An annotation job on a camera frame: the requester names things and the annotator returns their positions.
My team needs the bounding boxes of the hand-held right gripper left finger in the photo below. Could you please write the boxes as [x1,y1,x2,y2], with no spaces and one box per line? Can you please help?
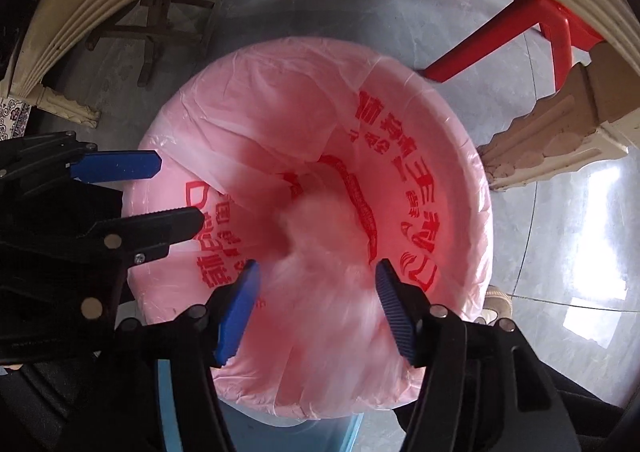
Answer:
[112,259,261,452]

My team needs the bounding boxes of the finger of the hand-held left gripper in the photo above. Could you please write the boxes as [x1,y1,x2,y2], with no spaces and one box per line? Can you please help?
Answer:
[75,207,205,264]
[0,131,163,199]

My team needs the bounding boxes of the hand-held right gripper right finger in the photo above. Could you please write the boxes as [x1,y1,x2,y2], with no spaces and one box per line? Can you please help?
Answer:
[375,258,584,452]

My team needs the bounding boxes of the blue plastic waste bin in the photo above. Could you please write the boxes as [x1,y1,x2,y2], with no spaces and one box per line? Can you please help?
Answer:
[157,357,364,452]

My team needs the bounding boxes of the pink plastic bin liner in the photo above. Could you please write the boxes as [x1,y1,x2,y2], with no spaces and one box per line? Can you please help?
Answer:
[125,35,495,420]

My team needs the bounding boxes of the person's beige shoe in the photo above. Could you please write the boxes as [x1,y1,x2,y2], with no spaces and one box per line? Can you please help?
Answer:
[472,285,516,328]

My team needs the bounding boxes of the blue and white patterned cloth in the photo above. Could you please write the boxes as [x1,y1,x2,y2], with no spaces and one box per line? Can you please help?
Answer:
[0,97,32,139]

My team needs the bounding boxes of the dark wooden stool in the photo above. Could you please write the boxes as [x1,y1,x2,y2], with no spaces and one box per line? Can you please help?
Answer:
[85,0,221,88]

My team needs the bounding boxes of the person's dark pants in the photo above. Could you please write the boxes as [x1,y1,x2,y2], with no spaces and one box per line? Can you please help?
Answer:
[542,357,634,452]

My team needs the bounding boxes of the red plastic stool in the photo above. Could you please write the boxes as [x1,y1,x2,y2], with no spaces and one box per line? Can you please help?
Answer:
[422,0,607,84]

